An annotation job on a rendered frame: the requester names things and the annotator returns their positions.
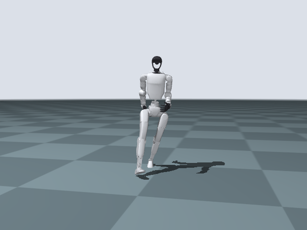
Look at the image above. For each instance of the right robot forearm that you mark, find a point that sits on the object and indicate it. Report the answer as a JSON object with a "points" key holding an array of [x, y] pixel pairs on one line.
{"points": [[143, 101]]}

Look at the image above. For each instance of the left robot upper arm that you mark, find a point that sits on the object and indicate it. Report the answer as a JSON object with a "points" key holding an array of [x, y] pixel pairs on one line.
{"points": [[168, 78]]}

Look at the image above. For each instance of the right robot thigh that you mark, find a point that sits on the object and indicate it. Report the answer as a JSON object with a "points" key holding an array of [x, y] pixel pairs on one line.
{"points": [[144, 119]]}

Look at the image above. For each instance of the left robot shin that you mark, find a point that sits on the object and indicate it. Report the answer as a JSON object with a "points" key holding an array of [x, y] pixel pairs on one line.
{"points": [[154, 150]]}

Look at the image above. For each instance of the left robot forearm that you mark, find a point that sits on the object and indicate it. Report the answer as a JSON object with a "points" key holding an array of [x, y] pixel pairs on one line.
{"points": [[168, 99]]}

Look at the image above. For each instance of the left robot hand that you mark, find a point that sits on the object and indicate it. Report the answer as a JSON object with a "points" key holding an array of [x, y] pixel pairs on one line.
{"points": [[167, 106]]}

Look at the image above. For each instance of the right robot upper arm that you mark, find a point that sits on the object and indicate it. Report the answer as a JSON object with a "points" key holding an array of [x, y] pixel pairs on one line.
{"points": [[143, 79]]}

